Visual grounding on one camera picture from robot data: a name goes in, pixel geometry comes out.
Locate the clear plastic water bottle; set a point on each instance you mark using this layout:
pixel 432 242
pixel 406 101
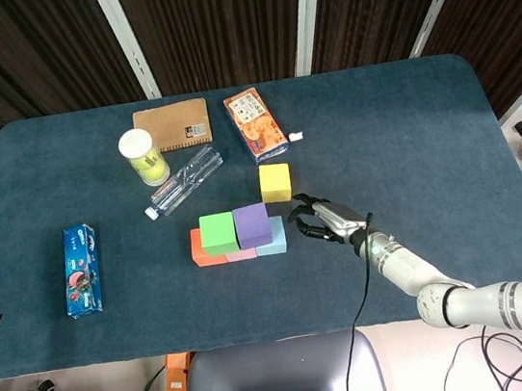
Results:
pixel 186 179

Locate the purple foam cube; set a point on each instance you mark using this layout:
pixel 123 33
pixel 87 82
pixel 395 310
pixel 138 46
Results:
pixel 251 226

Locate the yellow tennis ball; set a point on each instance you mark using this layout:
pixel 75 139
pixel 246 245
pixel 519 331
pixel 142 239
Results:
pixel 144 162
pixel 158 175

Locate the small white eraser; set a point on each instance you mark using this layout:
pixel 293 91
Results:
pixel 297 136

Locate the blue Oreo cookie box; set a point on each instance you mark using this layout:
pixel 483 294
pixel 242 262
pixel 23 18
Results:
pixel 82 271

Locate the brown cardboard packet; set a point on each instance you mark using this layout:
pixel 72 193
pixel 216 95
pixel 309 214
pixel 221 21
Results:
pixel 170 123

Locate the orange blue cracker box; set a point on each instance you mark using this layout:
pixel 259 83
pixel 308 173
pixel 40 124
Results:
pixel 256 125

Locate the green foam cube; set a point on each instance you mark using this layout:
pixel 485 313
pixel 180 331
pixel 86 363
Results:
pixel 218 233

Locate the light blue foam cube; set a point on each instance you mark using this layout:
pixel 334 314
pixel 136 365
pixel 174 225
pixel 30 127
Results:
pixel 277 242

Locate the orange foam cube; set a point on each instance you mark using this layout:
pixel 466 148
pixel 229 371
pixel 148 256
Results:
pixel 197 255

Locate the teal table cloth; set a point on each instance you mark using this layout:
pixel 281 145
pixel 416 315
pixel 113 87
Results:
pixel 376 116

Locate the yellow foam cube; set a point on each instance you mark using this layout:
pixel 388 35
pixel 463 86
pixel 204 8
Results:
pixel 275 183

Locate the orange power strip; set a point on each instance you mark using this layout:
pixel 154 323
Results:
pixel 177 375

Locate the clear tennis ball tube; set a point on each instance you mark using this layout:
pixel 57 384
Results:
pixel 134 142

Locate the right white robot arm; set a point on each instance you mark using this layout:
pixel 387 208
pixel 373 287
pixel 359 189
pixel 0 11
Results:
pixel 450 295

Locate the pink foam cube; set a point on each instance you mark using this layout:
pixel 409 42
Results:
pixel 241 255

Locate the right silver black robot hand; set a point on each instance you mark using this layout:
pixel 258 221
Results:
pixel 337 221

